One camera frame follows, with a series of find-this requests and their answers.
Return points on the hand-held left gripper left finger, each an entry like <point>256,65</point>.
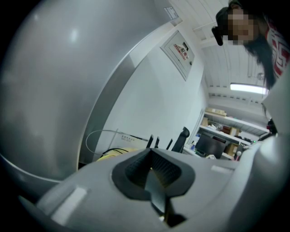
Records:
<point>90,204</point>

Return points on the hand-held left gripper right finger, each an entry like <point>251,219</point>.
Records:
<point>204,194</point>

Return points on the yellow cloth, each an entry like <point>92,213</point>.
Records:
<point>117,153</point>

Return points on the black router with antennas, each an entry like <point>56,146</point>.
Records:
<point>158,142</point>

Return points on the black computer monitor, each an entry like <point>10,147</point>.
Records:
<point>210,146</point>

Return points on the brown cardboard box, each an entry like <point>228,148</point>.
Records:
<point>231,148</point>
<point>231,131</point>

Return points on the black office chair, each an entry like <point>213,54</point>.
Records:
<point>181,140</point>

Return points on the white printed box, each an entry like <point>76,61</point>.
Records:
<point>132,141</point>

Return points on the white storage shelf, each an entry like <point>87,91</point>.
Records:
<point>240,122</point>

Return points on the flat cardboard box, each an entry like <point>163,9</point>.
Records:
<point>215,111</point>

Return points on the long ceiling light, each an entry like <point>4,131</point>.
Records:
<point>248,88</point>

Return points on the large grey metal cabinet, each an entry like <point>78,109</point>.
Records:
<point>56,79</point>

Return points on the person's white and red shirt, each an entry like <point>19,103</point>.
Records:
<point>279,56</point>

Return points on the person's head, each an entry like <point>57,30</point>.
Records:
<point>240,25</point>

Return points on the white wall electrical box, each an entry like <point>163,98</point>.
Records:
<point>179,54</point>

